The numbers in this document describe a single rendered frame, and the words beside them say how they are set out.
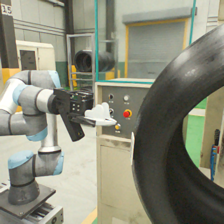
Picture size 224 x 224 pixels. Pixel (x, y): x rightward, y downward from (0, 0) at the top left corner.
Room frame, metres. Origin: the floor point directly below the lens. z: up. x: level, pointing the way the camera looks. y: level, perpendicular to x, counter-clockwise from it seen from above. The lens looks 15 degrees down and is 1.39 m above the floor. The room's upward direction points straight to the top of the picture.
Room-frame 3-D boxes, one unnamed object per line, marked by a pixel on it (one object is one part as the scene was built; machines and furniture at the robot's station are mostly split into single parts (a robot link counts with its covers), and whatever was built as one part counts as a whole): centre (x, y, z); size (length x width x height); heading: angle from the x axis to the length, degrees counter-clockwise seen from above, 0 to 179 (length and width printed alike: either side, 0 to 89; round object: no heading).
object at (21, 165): (0.94, 0.44, 0.88); 0.13 x 0.12 x 0.14; 101
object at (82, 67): (4.91, 0.33, 0.96); 1.36 x 0.71 x 1.92; 152
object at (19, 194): (0.94, 0.44, 0.77); 0.15 x 0.15 x 0.10
